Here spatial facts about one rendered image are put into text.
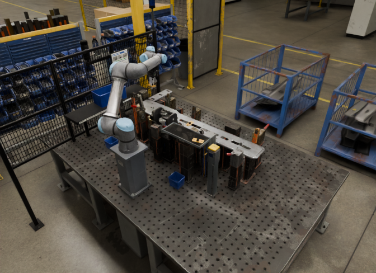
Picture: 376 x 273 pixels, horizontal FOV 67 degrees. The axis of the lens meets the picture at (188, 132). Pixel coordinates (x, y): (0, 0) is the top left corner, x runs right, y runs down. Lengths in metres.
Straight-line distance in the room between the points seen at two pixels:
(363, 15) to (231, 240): 8.41
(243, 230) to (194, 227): 0.34
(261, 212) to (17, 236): 2.36
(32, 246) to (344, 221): 3.06
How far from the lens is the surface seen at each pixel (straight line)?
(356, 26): 9.80
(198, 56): 5.57
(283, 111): 4.06
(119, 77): 2.13
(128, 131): 2.02
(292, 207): 2.34
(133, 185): 2.27
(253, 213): 2.23
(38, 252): 3.17
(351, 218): 3.46
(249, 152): 2.27
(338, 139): 4.28
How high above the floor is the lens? 2.37
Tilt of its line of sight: 34 degrees down
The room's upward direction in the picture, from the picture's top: 1 degrees counter-clockwise
